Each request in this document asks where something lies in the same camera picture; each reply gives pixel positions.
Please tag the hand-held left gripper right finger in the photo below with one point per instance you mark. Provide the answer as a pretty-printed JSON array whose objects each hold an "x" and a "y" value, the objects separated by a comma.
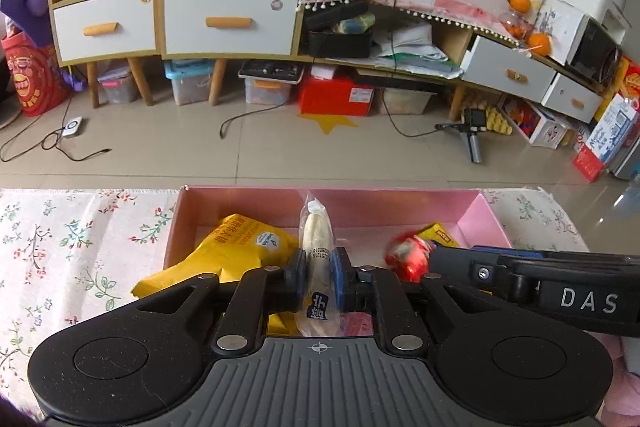
[{"x": 342, "y": 282}]

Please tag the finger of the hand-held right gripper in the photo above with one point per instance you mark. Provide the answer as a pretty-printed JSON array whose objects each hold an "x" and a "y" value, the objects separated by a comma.
[{"x": 465, "y": 264}]

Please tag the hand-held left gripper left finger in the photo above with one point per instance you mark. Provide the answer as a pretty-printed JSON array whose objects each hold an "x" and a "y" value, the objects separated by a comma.
[{"x": 299, "y": 282}]

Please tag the yellow blue snack packet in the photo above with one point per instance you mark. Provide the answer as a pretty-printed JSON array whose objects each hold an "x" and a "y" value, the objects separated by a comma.
[{"x": 440, "y": 234}]

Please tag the clear cream roll packet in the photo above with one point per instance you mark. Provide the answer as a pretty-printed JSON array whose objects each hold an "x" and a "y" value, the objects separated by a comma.
[{"x": 317, "y": 232}]

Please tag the red snack packet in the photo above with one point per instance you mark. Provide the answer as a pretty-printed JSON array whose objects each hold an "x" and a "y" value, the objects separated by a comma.
[{"x": 407, "y": 257}]

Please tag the large yellow snack packet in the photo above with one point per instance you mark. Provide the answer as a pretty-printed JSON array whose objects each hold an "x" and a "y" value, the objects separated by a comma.
[{"x": 240, "y": 242}]

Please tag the pink cardboard box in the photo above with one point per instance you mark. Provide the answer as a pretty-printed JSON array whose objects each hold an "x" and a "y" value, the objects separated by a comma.
[{"x": 400, "y": 207}]

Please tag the grey metal cabinet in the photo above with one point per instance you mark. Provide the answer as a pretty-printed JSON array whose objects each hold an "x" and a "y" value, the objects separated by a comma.
[{"x": 629, "y": 162}]

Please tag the yellow egg tray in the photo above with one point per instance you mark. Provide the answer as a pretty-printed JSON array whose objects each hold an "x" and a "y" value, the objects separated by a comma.
[{"x": 492, "y": 119}]

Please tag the blue white milk carton box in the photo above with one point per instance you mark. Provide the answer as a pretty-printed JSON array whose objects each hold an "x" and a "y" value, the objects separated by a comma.
[{"x": 607, "y": 137}]

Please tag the white red cardboard box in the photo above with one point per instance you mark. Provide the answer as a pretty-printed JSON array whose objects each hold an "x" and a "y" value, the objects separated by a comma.
[{"x": 537, "y": 124}]

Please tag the yellow star floor sticker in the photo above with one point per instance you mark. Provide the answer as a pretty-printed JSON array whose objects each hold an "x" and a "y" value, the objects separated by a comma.
[{"x": 330, "y": 123}]

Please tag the clear storage bin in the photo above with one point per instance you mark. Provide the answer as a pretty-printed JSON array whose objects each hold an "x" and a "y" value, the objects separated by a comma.
[
  {"x": 119, "y": 84},
  {"x": 405, "y": 102}
]

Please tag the red storage box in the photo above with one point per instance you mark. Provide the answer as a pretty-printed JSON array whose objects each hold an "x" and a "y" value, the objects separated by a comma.
[{"x": 335, "y": 97}]

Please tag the black-lid storage bin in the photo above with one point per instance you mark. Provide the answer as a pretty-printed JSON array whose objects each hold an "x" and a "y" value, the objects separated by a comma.
[{"x": 270, "y": 82}]

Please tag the red patterned box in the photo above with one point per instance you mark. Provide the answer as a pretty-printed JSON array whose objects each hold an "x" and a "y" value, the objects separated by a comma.
[{"x": 627, "y": 79}]

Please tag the pile of papers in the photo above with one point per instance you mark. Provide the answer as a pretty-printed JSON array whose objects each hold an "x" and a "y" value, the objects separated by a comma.
[{"x": 415, "y": 49}]

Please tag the blue-lid storage bin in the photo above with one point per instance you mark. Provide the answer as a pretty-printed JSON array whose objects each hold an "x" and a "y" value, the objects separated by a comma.
[{"x": 190, "y": 84}]

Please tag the orange fruit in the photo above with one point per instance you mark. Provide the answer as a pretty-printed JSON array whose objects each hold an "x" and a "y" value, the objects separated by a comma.
[
  {"x": 539, "y": 45},
  {"x": 519, "y": 1}
]

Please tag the black microwave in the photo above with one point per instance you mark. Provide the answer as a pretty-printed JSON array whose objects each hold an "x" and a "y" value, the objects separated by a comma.
[{"x": 592, "y": 52}]

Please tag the black case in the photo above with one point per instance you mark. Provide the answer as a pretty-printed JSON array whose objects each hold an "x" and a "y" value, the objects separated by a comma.
[{"x": 340, "y": 43}]

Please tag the bag of oranges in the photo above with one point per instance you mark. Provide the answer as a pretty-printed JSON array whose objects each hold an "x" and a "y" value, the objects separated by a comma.
[{"x": 515, "y": 26}]

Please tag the black flat bag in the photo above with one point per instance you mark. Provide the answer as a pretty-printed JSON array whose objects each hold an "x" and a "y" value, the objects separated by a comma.
[{"x": 335, "y": 13}]

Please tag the white small device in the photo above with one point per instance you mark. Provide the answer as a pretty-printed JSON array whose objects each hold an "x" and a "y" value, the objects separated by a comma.
[{"x": 72, "y": 127}]

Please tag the red gift bag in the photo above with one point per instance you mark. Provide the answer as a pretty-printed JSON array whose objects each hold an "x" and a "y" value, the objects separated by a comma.
[{"x": 30, "y": 77}]

